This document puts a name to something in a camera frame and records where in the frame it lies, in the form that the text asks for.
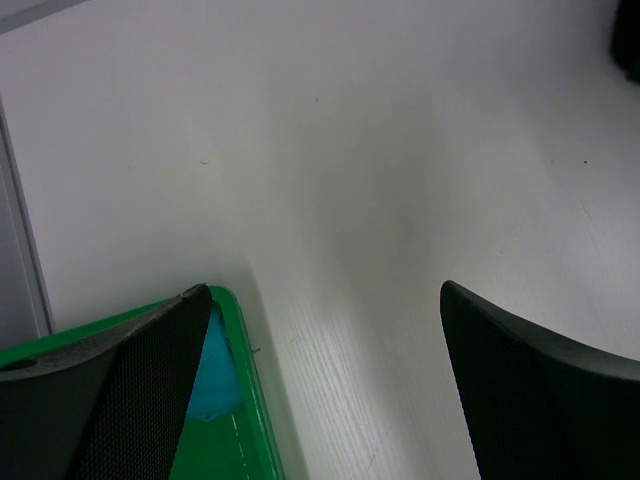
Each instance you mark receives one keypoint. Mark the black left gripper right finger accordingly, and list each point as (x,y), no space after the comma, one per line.
(537,404)

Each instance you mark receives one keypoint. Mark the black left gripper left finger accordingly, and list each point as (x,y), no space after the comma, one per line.
(108,405)

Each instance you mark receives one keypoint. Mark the rolled blue t shirt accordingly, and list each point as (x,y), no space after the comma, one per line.
(216,390)

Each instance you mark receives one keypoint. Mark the green plastic tray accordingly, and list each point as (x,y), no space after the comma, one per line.
(238,445)

